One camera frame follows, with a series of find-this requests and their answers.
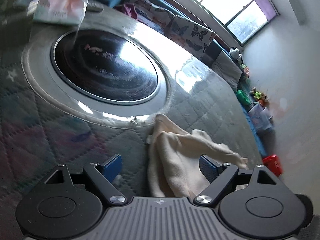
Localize grey remote control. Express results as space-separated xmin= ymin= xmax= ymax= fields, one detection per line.
xmin=86 ymin=1 xmax=104 ymax=12

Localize large butterfly print cushion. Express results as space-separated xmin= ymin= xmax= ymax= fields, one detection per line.
xmin=167 ymin=15 xmax=216 ymax=60

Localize black round induction cooktop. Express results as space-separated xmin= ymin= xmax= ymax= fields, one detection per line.
xmin=50 ymin=29 xmax=161 ymax=105

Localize pink tissue pack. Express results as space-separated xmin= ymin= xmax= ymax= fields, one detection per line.
xmin=33 ymin=0 xmax=88 ymax=26

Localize grey cushion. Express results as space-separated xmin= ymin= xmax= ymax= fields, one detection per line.
xmin=212 ymin=51 xmax=242 ymax=92

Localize blue sofa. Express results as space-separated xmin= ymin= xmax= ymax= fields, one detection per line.
xmin=88 ymin=0 xmax=271 ymax=158

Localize red plastic stool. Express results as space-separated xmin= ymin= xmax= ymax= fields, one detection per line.
xmin=263 ymin=154 xmax=283 ymax=177

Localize green plastic bowl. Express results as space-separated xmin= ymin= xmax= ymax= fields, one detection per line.
xmin=236 ymin=89 xmax=251 ymax=107

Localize colourful plush toys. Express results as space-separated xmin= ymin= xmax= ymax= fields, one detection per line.
xmin=249 ymin=87 xmax=269 ymax=107

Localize magenta cloth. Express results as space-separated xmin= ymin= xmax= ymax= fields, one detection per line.
xmin=114 ymin=3 xmax=138 ymax=20

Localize small butterfly print cushion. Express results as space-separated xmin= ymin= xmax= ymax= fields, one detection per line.
xmin=124 ymin=0 xmax=175 ymax=34

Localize cream knit garment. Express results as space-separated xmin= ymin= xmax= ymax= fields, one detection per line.
xmin=148 ymin=114 xmax=248 ymax=199

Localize window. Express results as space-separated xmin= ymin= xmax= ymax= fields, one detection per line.
xmin=173 ymin=0 xmax=278 ymax=47

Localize clear plastic storage box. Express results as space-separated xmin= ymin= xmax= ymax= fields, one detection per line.
xmin=248 ymin=104 xmax=273 ymax=134

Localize white plush toy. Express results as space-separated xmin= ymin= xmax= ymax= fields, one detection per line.
xmin=229 ymin=47 xmax=243 ymax=64

